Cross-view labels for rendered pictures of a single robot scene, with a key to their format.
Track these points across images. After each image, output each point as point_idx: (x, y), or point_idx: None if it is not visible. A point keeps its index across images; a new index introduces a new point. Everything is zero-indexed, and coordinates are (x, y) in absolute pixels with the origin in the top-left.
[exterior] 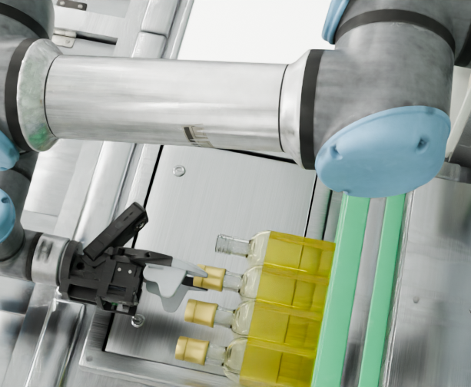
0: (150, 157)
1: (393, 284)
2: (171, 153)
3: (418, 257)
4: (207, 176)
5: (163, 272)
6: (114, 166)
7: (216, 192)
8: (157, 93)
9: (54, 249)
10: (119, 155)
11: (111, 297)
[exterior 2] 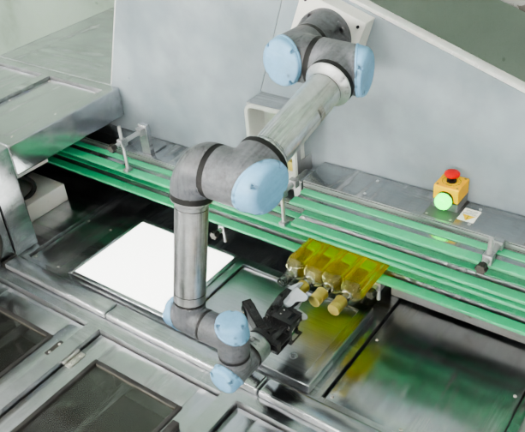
0: None
1: None
2: None
3: (344, 189)
4: (222, 307)
5: (291, 297)
6: (189, 344)
7: (234, 306)
8: (301, 106)
9: (253, 335)
10: (183, 340)
11: (295, 319)
